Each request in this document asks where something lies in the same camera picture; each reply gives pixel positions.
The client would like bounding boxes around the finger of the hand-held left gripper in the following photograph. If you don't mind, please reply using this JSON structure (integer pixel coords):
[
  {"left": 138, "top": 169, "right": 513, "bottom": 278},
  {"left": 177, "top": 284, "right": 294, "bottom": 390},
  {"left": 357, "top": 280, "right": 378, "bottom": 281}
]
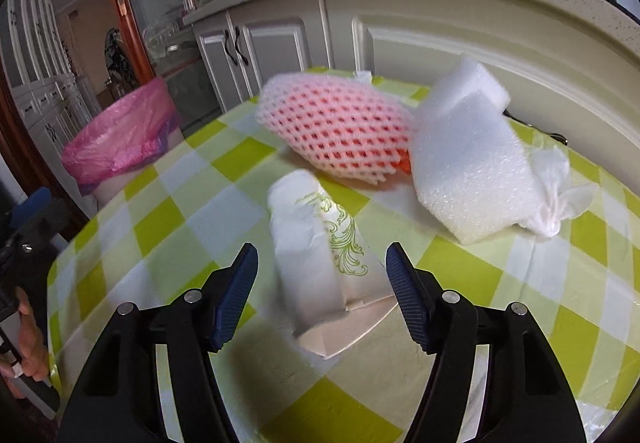
[
  {"left": 10, "top": 188, "right": 53, "bottom": 229},
  {"left": 30, "top": 198, "right": 73, "bottom": 249}
]

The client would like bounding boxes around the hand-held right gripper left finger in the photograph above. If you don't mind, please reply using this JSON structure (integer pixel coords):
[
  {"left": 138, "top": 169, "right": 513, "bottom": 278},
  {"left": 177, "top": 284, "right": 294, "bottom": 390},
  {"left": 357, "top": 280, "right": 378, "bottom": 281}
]
[{"left": 60, "top": 243, "right": 259, "bottom": 443}]

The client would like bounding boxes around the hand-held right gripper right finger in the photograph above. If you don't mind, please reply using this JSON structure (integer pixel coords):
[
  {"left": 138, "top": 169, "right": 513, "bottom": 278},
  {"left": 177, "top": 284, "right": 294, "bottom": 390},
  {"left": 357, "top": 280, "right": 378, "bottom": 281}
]
[{"left": 385, "top": 242, "right": 588, "bottom": 443}]

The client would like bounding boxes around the white trash bin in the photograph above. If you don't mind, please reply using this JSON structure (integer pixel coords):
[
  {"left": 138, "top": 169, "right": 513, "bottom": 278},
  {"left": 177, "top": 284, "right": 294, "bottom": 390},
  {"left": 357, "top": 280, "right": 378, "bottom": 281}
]
[{"left": 92, "top": 163, "right": 166, "bottom": 206}]

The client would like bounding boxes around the white tissue packet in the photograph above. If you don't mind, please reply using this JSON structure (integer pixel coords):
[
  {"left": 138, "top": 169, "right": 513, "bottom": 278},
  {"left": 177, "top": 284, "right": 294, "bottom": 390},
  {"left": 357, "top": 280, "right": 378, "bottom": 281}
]
[{"left": 267, "top": 168, "right": 398, "bottom": 359}]

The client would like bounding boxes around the pink bin liner bag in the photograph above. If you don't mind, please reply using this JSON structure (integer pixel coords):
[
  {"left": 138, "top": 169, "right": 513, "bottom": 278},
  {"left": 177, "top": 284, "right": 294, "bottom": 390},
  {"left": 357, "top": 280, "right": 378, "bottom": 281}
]
[{"left": 61, "top": 77, "right": 181, "bottom": 186}]

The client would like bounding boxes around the white foam sheet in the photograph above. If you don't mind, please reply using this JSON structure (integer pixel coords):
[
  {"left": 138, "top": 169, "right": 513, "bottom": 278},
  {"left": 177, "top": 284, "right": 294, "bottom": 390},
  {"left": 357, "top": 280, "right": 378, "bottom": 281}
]
[{"left": 411, "top": 54, "right": 543, "bottom": 245}]

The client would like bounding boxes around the white tissue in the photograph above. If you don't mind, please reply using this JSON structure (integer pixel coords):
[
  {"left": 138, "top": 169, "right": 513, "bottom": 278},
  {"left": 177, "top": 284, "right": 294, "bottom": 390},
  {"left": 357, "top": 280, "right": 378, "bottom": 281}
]
[{"left": 517, "top": 146, "right": 598, "bottom": 239}]

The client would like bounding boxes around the pink foam fruit net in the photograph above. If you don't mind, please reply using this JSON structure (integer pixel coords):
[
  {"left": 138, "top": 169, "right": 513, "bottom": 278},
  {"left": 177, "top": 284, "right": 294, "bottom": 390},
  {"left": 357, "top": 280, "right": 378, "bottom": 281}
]
[{"left": 255, "top": 70, "right": 418, "bottom": 189}]

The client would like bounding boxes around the person's left hand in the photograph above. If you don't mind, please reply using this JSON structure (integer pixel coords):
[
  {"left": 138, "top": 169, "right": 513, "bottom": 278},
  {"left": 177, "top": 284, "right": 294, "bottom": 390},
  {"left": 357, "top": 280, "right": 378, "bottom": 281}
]
[{"left": 0, "top": 290, "right": 51, "bottom": 399}]

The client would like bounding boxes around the green white checked tablecloth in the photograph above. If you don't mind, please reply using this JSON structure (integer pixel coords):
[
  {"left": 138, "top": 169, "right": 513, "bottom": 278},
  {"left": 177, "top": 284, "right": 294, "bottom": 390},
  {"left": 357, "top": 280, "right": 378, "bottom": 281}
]
[{"left": 46, "top": 66, "right": 640, "bottom": 443}]

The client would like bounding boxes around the white tall sideboard cabinet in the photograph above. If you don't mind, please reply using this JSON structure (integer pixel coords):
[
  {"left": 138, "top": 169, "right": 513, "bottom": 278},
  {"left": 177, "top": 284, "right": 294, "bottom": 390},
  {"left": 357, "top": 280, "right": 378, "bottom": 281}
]
[{"left": 0, "top": 0, "right": 101, "bottom": 159}]

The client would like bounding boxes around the dark patterned cloth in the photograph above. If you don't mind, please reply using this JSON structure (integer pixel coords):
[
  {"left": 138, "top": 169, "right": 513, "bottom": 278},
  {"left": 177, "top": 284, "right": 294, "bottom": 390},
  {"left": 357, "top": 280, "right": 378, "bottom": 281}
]
[{"left": 104, "top": 27, "right": 138, "bottom": 89}]

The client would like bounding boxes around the white kitchen base cabinet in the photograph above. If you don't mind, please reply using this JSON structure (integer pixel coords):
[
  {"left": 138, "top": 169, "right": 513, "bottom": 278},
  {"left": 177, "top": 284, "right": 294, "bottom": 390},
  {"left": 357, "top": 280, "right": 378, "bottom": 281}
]
[{"left": 182, "top": 0, "right": 640, "bottom": 164}]

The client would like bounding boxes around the red wooden door frame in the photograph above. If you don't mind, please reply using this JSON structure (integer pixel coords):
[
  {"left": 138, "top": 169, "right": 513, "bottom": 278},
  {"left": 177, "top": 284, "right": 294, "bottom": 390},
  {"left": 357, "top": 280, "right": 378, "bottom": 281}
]
[{"left": 0, "top": 88, "right": 86, "bottom": 224}]

